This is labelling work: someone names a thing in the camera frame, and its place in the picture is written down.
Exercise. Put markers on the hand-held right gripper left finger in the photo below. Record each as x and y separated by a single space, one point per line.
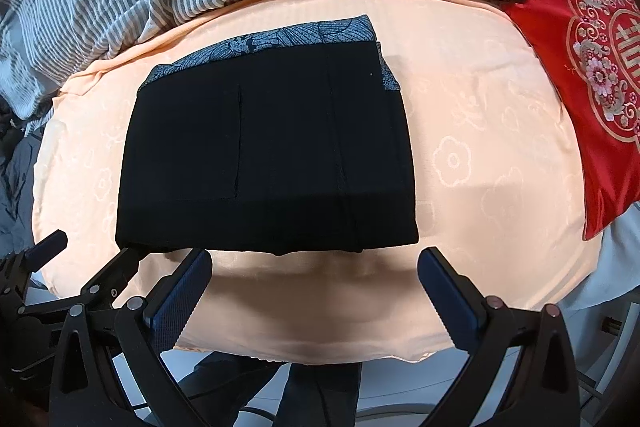
172 302

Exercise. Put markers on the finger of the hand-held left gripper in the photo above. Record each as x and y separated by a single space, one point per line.
50 247
112 279

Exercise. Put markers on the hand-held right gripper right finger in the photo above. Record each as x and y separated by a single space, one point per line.
450 297

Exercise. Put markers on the black pants with patterned waistband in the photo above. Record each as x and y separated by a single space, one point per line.
275 157

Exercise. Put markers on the dark grey cloth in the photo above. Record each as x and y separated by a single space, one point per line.
20 187

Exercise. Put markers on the peach bed sheet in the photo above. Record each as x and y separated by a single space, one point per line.
475 157

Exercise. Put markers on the pale blue cloth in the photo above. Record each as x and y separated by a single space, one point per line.
620 257

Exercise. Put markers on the red embroidered cushion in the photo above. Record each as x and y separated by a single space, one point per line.
560 72

